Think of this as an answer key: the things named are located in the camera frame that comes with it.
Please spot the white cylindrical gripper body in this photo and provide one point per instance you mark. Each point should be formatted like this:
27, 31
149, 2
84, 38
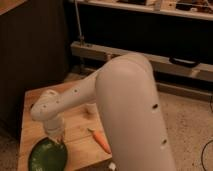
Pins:
54, 127

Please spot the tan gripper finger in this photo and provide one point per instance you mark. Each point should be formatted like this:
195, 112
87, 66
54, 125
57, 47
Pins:
59, 139

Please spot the green ceramic bowl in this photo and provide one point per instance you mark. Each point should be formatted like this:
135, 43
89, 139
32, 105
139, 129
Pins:
47, 155

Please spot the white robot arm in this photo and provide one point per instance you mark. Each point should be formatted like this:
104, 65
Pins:
126, 96

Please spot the small wooden table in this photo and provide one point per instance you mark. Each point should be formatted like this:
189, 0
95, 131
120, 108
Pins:
83, 151

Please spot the orange carrot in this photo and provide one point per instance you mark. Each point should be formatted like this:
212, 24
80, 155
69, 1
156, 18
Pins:
100, 140

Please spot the white plastic bottle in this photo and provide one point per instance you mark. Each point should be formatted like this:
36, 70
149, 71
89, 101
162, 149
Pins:
112, 166

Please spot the metal pole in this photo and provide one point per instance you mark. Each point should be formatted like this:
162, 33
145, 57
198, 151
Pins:
81, 37

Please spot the long grey case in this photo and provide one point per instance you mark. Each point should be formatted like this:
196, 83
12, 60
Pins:
160, 63

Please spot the cluttered top shelf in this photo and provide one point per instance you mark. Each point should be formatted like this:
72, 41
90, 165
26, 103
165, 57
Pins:
156, 8

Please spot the black case handle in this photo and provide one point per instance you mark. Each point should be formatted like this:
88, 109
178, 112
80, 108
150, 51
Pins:
189, 64

